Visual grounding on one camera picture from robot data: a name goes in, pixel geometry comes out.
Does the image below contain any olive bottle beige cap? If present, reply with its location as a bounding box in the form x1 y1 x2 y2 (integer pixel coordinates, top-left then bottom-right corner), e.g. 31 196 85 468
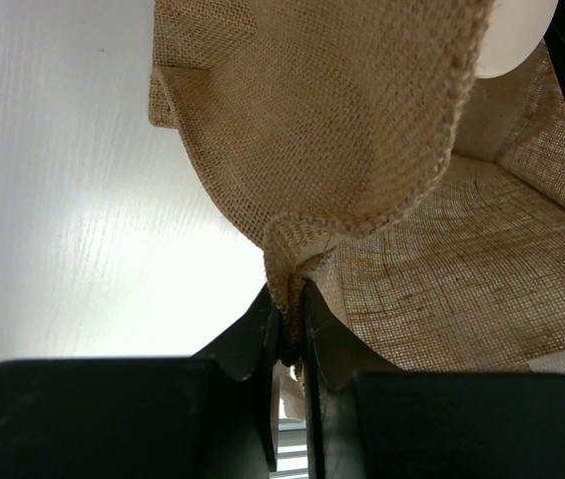
476 0 558 79

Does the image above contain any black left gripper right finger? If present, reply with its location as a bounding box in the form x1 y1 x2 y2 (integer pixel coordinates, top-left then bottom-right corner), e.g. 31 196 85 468
302 282 565 478

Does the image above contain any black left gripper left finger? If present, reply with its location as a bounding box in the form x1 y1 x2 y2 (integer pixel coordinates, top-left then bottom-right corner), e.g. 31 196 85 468
0 290 281 478

